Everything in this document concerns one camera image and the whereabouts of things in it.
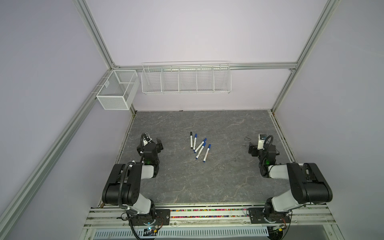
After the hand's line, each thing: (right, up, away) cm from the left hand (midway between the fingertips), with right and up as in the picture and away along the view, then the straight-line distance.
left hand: (150, 141), depth 92 cm
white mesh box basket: (-24, +33, +7) cm, 41 cm away
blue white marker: (+34, -3, +9) cm, 35 cm away
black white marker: (+25, 0, +10) cm, 27 cm away
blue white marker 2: (+37, -5, +8) cm, 38 cm away
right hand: (+68, -1, +1) cm, 68 cm away
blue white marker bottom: (+34, -1, +11) cm, 36 cm away
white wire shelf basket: (+22, +43, +10) cm, 49 cm away
